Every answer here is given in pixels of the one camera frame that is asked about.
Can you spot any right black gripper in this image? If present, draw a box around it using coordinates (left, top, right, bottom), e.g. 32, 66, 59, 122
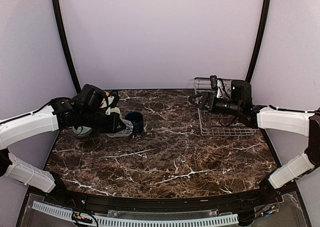
188, 91, 242, 116

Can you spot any white slotted cable duct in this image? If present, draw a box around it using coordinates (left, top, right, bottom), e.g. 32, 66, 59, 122
31, 201, 239, 227

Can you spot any pale green bowl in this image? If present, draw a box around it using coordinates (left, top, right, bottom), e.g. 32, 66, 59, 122
72, 126, 92, 138

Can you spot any clear drinking glass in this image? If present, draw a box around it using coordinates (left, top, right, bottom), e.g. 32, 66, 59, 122
106, 119, 134, 138

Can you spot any yellow polka dot plate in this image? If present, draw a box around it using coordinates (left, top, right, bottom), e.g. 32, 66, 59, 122
100, 91, 113, 108

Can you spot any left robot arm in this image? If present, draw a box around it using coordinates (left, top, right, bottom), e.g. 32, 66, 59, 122
0, 97, 127, 205

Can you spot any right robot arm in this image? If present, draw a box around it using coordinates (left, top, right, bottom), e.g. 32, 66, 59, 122
188, 92, 320, 204

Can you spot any dark blue mug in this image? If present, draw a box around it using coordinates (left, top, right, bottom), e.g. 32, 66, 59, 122
125, 111, 144, 136

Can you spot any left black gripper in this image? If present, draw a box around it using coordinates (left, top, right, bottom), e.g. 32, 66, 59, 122
80, 108, 127, 133

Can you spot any left black frame post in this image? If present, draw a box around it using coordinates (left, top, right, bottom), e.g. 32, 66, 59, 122
51, 0, 81, 94

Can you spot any black front rail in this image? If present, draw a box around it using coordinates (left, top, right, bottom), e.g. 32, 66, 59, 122
67, 189, 283, 214

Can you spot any wire dish rack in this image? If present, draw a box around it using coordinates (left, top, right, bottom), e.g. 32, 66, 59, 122
194, 77, 256, 137

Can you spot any black frame post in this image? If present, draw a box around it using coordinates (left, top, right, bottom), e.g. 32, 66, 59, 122
245, 0, 271, 83
51, 0, 81, 94

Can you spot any cream ribbed mug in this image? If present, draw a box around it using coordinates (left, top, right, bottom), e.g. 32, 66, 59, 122
109, 107, 121, 115

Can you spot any right black frame post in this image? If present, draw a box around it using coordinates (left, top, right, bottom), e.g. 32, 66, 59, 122
245, 0, 271, 83

